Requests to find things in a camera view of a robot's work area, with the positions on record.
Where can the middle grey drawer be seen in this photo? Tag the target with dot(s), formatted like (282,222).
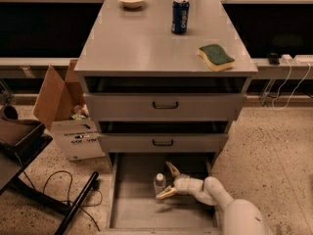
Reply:
(163,136)

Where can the grey drawer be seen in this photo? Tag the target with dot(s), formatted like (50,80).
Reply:
(134,208)
(163,136)
(120,98)

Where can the top grey drawer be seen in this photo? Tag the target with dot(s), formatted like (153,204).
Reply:
(120,98)

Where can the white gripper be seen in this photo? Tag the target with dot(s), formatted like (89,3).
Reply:
(184,183)

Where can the green yellow sponge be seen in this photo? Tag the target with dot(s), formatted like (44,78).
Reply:
(215,57)

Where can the clear plastic water bottle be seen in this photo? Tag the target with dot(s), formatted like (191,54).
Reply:
(159,183)

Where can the black charger block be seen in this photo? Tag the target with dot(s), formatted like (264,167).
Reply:
(273,58)

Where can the open cardboard box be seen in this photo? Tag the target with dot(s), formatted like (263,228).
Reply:
(61,108)

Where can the blue Pepsi can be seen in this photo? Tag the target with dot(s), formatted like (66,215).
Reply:
(180,14)

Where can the white power strip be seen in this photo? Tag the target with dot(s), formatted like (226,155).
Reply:
(297,59)

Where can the grey drawer cabinet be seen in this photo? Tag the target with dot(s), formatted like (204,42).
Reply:
(141,44)

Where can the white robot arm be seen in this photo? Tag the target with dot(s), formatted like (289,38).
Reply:
(241,217)

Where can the bottom grey drawer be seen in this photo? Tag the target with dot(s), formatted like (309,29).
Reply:
(134,208)

